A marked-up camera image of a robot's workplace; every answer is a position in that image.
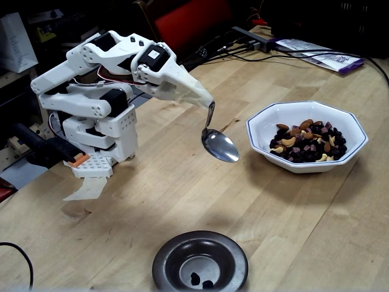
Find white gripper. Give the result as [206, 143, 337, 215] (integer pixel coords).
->
[133, 57, 198, 101]

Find beige masking tape wrap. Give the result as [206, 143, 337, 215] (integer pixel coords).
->
[170, 69, 215, 110]

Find bent metal spoon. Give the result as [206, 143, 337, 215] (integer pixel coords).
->
[201, 100, 240, 164]

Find brown plate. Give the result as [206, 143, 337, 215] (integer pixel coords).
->
[151, 230, 249, 292]

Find white octagonal bowl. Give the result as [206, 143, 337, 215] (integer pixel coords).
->
[246, 100, 369, 174]

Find red chair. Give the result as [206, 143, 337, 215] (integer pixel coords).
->
[133, 0, 235, 74]

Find grey usb hub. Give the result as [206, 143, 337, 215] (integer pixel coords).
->
[232, 26, 274, 52]

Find yellow black box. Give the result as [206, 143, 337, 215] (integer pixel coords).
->
[35, 26, 58, 43]

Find black clamp with orange pad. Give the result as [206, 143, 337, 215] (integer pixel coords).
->
[12, 121, 91, 169]

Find beige masking tape piece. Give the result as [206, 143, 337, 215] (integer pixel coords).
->
[63, 176, 108, 202]

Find white paper bag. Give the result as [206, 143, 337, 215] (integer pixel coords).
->
[0, 12, 40, 74]

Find trail mix nuts and raisins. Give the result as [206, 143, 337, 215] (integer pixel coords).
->
[269, 119, 348, 164]

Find purple white plastic bag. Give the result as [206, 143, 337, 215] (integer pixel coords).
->
[275, 38, 365, 75]

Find light wooden shelf frame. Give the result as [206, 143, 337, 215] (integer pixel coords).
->
[0, 66, 51, 174]

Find thick black cable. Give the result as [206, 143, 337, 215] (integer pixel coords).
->
[273, 47, 389, 92]

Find curved black cable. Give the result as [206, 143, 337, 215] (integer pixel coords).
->
[0, 242, 34, 290]

